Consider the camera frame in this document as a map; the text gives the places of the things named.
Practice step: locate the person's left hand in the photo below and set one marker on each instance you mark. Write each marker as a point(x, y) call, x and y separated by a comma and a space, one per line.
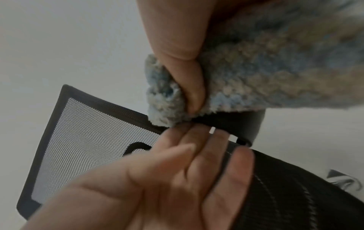
point(173, 33)

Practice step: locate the grey crumpled shiny object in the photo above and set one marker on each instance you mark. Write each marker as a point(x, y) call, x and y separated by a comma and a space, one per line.
point(342, 179)

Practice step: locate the black mesh chair backrest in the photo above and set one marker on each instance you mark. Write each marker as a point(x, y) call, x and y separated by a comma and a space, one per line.
point(284, 197)

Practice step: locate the person's right hand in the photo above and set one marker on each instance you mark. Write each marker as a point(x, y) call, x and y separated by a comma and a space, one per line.
point(113, 197)

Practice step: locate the fluffy blue beige cloth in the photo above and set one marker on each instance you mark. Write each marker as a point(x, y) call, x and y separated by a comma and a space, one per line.
point(270, 67)

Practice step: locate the black plastic headrest bracket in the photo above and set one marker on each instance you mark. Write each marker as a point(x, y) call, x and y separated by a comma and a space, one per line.
point(241, 125)

